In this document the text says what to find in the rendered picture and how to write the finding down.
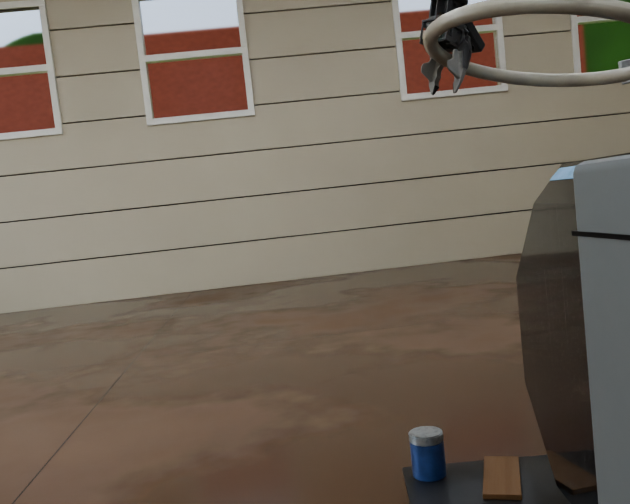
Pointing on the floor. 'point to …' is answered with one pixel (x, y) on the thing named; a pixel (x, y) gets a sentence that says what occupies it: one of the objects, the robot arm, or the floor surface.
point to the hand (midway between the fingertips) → (446, 89)
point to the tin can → (427, 453)
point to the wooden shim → (501, 478)
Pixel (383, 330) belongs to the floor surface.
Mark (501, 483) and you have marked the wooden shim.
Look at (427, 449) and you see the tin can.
